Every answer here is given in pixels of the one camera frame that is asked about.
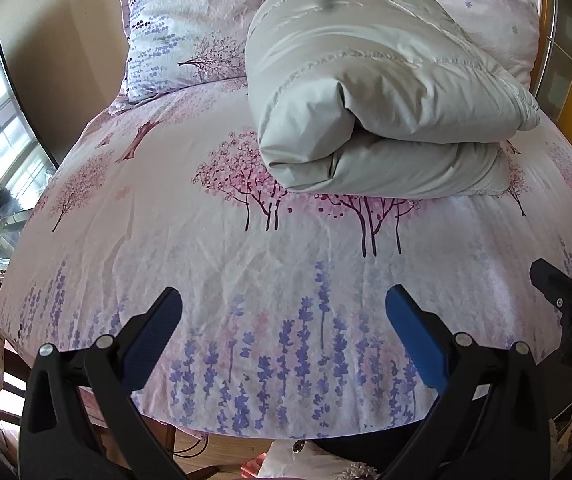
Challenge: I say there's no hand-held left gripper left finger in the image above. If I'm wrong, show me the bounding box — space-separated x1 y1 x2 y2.
18 286 184 480

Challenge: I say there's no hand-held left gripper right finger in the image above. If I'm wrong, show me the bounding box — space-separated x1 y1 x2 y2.
385 284 551 480

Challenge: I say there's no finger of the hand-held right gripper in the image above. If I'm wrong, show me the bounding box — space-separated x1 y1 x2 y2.
529 258 572 313

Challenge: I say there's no white duvet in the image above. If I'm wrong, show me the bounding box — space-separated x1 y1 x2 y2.
245 0 541 198

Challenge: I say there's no floral bed sheet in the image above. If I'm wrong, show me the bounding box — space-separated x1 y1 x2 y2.
0 75 572 436

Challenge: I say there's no glass television stand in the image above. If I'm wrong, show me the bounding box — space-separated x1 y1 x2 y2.
0 207 34 276

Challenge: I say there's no white and pink cloth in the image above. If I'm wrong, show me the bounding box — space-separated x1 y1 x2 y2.
241 439 381 480

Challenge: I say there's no flat screen television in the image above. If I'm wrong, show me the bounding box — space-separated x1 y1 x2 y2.
0 22 60 223

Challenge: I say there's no pink pillow with small flowers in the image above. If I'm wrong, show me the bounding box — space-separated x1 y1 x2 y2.
336 0 540 93

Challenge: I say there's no tree print pillow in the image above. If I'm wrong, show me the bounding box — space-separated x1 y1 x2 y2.
108 0 341 116

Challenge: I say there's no floor cable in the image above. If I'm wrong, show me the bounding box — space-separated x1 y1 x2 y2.
172 435 214 457

